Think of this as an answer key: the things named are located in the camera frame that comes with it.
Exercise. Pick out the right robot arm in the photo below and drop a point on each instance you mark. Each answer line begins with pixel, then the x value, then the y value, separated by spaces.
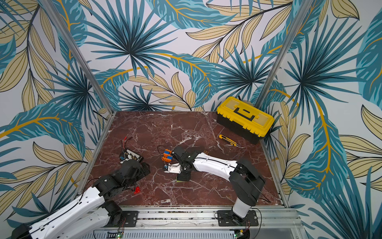
pixel 245 179

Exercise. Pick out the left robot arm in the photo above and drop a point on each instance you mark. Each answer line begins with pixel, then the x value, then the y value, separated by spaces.
pixel 92 210

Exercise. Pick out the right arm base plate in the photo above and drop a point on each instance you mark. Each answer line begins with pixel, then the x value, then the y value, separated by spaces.
pixel 226 218

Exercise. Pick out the yellow utility knife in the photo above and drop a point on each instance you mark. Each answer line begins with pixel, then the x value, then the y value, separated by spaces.
pixel 228 140

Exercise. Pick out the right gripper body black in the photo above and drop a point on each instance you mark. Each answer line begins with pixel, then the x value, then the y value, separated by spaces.
pixel 181 163

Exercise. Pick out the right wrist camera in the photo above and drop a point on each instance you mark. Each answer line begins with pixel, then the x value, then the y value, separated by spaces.
pixel 172 168

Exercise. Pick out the right aluminium frame post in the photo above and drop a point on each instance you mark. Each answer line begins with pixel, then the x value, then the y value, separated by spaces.
pixel 298 20

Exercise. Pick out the red 2x2 lego brick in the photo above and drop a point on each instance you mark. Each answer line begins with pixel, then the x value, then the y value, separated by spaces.
pixel 137 190

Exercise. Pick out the aluminium front rail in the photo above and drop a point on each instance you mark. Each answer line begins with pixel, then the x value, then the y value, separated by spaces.
pixel 203 218

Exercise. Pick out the black charging board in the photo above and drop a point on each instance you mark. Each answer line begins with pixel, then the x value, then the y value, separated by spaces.
pixel 127 154

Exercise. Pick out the aluminium frame post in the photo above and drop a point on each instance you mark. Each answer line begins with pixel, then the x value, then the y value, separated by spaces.
pixel 298 20
pixel 57 20

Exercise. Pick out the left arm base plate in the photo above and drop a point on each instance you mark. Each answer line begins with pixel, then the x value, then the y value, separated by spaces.
pixel 126 219

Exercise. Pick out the yellow black toolbox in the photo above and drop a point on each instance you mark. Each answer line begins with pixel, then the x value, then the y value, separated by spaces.
pixel 244 119

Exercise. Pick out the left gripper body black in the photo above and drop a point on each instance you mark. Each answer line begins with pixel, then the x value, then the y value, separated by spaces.
pixel 140 175

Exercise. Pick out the left aluminium frame post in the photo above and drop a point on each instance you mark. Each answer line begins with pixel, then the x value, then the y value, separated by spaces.
pixel 57 20

